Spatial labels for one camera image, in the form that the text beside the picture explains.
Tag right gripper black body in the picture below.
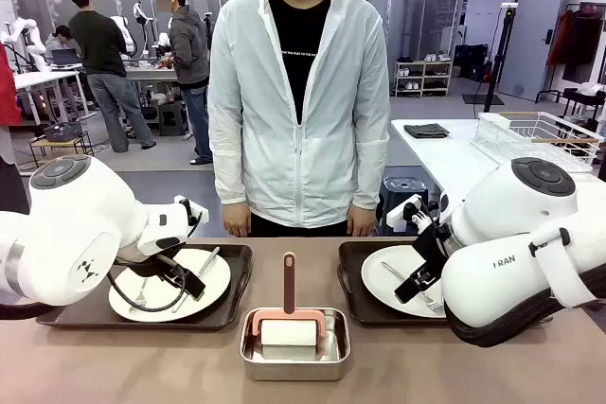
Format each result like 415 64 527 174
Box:
410 222 450 273

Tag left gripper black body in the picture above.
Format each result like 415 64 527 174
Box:
155 252 193 285

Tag person's right forearm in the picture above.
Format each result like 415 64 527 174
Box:
206 105 252 209

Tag person's left forearm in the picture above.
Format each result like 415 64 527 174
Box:
352 105 392 211

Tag person's left hand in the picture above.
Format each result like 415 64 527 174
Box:
348 203 378 237

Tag person's right hand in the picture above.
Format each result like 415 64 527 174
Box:
222 202 252 238

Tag white round plate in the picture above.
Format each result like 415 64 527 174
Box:
360 245 449 320
107 247 232 323

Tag silver fork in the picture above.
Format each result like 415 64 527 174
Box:
128 277 150 315
381 260 445 315

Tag silver table knife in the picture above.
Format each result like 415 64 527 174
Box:
170 246 222 314

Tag dark brown serving tray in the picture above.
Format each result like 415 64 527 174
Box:
36 243 255 332
336 239 451 327

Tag dark blue plastic stool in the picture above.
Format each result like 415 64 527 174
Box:
377 175 431 237

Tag white side table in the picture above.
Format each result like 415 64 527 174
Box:
389 116 606 209

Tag folded dark grey cloth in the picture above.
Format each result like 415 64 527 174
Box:
402 122 452 140

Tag stainless steel rectangular tray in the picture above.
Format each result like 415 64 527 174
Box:
239 307 352 382

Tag black plastic stool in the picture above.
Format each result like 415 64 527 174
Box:
157 100 187 137

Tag low wooden rack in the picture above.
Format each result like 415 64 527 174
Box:
28 131 95 169

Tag wooden shoe rack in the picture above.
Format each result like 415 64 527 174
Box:
394 52 455 98

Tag black suitcase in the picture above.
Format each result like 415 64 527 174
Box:
453 43 490 82

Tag grey background work table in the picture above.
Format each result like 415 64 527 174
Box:
123 64 182 84

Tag black tripod stand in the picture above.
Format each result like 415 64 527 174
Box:
474 3 521 108

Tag person in white jacket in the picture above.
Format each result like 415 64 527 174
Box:
206 0 392 238

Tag black utility cart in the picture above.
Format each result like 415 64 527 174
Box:
561 81 606 122

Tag person in grey hoodie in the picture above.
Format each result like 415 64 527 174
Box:
155 0 215 167

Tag person in dark green sweater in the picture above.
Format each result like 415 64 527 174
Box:
66 0 158 154

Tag white background desk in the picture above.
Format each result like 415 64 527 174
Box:
12 69 82 127

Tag grey door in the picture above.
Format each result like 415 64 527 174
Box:
498 0 568 103

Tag grey laptop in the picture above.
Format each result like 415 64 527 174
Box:
50 48 85 69

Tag person in red top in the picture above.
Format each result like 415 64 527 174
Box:
0 0 30 216

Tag clothes rack with coats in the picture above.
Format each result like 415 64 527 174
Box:
536 1 606 104

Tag seated person with cap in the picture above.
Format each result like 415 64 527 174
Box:
44 25 76 65

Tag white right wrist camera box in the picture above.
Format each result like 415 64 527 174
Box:
385 194 423 229

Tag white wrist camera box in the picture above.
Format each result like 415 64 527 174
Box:
385 194 423 229
173 195 210 228

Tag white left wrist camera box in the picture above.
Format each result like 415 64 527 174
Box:
173 195 210 228

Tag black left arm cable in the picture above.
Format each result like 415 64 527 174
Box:
106 252 191 314

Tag black right arm cable sleeve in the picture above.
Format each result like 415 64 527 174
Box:
443 259 606 348

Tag white wire dish rack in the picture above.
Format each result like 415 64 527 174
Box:
470 111 605 174

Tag black wire basket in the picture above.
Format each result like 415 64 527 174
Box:
44 121 84 143

